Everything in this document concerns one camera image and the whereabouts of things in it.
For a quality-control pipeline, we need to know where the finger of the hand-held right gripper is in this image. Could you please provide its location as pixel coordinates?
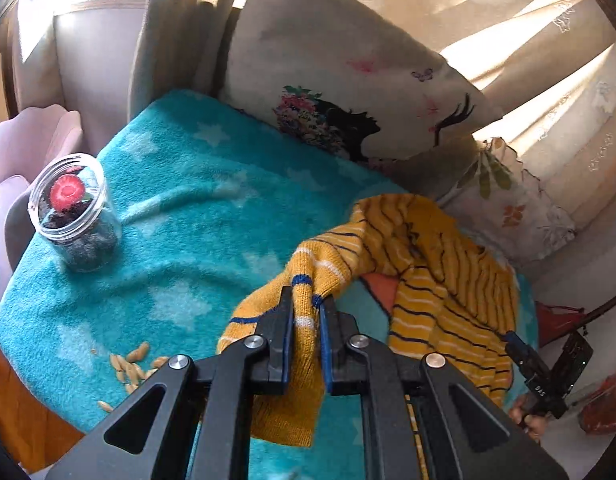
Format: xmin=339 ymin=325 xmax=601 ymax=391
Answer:
xmin=504 ymin=330 xmax=539 ymax=377

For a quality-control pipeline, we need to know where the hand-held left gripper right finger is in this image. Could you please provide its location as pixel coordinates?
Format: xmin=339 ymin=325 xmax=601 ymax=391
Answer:
xmin=319 ymin=295 xmax=571 ymax=480

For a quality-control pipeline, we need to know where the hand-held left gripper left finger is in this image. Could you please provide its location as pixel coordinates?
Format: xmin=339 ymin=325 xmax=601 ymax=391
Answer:
xmin=45 ymin=286 xmax=295 ymax=480

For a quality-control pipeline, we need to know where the yellow striped knit sweater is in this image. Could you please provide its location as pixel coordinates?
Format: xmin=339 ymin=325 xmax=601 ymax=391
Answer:
xmin=217 ymin=193 xmax=519 ymax=448

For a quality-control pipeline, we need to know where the person's right hand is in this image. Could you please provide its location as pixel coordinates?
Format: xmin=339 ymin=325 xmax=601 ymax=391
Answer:
xmin=508 ymin=392 xmax=546 ymax=445

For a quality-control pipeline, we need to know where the red cloth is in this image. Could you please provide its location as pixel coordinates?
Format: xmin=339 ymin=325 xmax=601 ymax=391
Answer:
xmin=534 ymin=301 xmax=586 ymax=347

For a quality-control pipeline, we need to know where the orange red bag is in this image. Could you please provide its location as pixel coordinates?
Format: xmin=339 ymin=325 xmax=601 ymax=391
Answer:
xmin=579 ymin=374 xmax=616 ymax=436

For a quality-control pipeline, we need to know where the floral print cream pillow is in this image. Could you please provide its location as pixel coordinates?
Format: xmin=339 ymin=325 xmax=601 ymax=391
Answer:
xmin=440 ymin=136 xmax=577 ymax=266

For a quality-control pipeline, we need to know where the teal star print blanket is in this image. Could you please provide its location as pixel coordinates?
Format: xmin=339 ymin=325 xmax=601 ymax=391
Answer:
xmin=0 ymin=89 xmax=538 ymax=480

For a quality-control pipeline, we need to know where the pile of pale seeds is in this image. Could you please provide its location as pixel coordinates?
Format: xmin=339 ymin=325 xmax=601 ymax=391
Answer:
xmin=97 ymin=341 xmax=171 ymax=414

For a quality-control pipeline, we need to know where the clear jar with strawberry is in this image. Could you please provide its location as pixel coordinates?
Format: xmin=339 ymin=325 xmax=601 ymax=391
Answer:
xmin=28 ymin=153 xmax=123 ymax=274

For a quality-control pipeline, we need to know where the face print cream pillow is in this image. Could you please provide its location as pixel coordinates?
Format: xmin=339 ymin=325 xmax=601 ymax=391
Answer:
xmin=219 ymin=0 xmax=503 ymax=163

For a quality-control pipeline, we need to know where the cream star embroidered curtain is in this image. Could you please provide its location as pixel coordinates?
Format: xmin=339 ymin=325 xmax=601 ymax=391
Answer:
xmin=333 ymin=0 xmax=616 ymax=233

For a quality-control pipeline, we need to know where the pink shell-shaped chair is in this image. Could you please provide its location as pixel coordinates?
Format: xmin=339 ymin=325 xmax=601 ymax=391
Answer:
xmin=0 ymin=107 xmax=85 ymax=322

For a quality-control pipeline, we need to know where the beige upholstered headboard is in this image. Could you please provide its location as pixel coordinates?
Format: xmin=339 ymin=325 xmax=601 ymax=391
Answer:
xmin=12 ymin=0 xmax=156 ymax=161

